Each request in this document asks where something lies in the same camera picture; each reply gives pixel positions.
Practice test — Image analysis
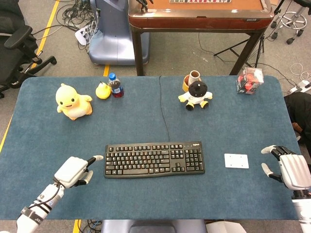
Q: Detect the black-headed plush doll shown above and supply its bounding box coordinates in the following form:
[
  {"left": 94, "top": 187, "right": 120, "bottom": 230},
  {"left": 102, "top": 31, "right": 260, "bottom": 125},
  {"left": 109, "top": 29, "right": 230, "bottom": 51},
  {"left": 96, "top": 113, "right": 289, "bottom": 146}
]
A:
[{"left": 178, "top": 81, "right": 213, "bottom": 111}]

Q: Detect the chrome stool base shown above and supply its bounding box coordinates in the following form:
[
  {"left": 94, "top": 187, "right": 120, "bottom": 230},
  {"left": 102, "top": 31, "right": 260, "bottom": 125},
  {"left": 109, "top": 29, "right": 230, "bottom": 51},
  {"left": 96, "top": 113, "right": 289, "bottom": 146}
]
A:
[{"left": 270, "top": 0, "right": 307, "bottom": 45}]

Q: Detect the black keyboard cable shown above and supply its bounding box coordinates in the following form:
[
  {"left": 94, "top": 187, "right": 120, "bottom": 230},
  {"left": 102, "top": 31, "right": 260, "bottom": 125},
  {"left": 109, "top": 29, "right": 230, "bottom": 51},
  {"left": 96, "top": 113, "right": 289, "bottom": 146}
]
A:
[{"left": 158, "top": 75, "right": 171, "bottom": 143}]

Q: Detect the brown mahjong table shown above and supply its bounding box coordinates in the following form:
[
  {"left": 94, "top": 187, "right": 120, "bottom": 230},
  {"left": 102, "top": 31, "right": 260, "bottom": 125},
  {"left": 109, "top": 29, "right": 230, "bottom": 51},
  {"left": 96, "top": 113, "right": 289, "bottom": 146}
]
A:
[{"left": 128, "top": 0, "right": 275, "bottom": 76}]

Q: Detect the large yellow duck plush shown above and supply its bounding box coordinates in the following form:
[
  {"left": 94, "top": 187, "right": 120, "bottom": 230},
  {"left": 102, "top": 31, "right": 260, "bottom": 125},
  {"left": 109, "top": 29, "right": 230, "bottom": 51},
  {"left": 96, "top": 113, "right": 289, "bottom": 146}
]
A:
[{"left": 55, "top": 83, "right": 93, "bottom": 121}]

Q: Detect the tangle of black cables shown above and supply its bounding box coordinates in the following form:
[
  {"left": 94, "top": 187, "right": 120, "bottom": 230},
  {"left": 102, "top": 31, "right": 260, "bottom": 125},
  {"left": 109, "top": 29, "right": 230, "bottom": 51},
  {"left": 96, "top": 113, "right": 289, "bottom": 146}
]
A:
[{"left": 56, "top": 0, "right": 100, "bottom": 32}]

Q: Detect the cola bottle with blue cap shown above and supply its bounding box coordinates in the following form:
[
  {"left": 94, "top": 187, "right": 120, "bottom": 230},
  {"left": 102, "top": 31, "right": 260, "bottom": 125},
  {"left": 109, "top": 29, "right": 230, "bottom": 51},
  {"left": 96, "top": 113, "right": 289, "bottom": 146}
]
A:
[{"left": 107, "top": 72, "right": 124, "bottom": 98}]

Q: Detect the brown cup with tube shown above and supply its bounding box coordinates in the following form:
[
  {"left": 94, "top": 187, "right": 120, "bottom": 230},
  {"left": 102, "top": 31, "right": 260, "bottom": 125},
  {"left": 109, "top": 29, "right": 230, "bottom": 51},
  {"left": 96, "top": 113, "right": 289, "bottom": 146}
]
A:
[{"left": 182, "top": 70, "right": 202, "bottom": 94}]

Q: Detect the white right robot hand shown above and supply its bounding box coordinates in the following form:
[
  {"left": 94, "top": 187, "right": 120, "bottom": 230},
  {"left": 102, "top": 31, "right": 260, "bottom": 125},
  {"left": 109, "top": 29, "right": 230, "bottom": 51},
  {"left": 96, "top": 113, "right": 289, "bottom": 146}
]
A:
[{"left": 261, "top": 145, "right": 311, "bottom": 191}]

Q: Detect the small yellow rubber duck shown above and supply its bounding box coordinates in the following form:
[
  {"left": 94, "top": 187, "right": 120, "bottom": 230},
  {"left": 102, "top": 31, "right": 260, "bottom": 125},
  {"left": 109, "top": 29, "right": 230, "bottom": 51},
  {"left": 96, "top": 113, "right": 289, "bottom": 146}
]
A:
[{"left": 95, "top": 81, "right": 112, "bottom": 100}]

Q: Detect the grey robot torso base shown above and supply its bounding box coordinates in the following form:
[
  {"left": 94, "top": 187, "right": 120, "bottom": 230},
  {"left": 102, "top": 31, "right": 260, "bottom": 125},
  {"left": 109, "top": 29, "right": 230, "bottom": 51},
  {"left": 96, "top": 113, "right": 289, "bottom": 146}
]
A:
[{"left": 101, "top": 219, "right": 207, "bottom": 233}]

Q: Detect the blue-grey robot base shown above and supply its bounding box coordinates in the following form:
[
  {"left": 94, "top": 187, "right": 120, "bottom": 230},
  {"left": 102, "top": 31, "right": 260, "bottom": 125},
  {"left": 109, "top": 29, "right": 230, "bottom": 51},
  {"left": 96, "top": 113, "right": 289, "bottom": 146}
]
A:
[{"left": 87, "top": 0, "right": 150, "bottom": 66}]

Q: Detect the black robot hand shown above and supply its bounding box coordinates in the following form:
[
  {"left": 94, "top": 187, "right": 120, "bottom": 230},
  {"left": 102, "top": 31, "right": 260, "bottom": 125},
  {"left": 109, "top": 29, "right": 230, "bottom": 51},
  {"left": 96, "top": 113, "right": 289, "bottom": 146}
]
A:
[{"left": 136, "top": 0, "right": 154, "bottom": 13}]

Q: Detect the blue table mat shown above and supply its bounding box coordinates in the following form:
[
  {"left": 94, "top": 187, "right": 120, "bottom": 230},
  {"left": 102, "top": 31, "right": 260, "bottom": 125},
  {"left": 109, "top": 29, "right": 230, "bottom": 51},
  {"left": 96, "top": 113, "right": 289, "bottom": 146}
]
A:
[{"left": 0, "top": 75, "right": 302, "bottom": 221}]

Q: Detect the black Logitech keyboard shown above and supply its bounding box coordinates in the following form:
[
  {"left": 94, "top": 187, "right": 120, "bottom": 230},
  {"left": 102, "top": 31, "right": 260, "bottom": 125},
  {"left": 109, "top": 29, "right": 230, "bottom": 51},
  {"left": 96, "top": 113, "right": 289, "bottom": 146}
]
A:
[{"left": 104, "top": 141, "right": 206, "bottom": 179}]

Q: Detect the clear box with red items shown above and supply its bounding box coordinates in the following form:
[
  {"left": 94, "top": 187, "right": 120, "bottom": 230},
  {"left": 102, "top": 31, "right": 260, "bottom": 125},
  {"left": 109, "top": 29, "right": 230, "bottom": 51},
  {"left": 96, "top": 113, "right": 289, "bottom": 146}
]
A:
[{"left": 235, "top": 67, "right": 264, "bottom": 95}]

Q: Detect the white rectangular card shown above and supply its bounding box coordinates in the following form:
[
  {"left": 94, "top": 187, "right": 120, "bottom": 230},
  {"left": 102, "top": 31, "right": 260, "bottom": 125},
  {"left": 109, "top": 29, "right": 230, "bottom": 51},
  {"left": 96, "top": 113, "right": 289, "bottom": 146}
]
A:
[{"left": 224, "top": 153, "right": 250, "bottom": 169}]

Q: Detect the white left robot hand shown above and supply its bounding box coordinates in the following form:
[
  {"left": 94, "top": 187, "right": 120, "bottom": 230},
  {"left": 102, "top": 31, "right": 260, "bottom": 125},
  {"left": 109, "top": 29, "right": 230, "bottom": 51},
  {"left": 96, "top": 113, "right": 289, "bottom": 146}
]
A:
[{"left": 53, "top": 155, "right": 104, "bottom": 189}]

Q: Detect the white power strip with plugs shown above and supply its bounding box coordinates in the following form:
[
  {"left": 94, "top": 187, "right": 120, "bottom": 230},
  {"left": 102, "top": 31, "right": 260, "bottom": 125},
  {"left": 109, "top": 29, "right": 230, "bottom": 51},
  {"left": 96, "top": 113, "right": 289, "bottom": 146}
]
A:
[{"left": 74, "top": 23, "right": 99, "bottom": 46}]

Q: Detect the black office chair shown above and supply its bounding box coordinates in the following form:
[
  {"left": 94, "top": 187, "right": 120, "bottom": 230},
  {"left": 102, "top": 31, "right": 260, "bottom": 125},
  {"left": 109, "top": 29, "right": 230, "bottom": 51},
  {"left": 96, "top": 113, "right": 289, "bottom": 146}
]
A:
[{"left": 0, "top": 0, "right": 57, "bottom": 99}]

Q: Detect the black bag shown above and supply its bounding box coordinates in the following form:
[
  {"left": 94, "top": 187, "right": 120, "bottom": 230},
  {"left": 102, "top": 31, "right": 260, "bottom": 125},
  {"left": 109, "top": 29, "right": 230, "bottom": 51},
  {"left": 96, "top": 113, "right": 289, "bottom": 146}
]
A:
[{"left": 283, "top": 91, "right": 311, "bottom": 146}]

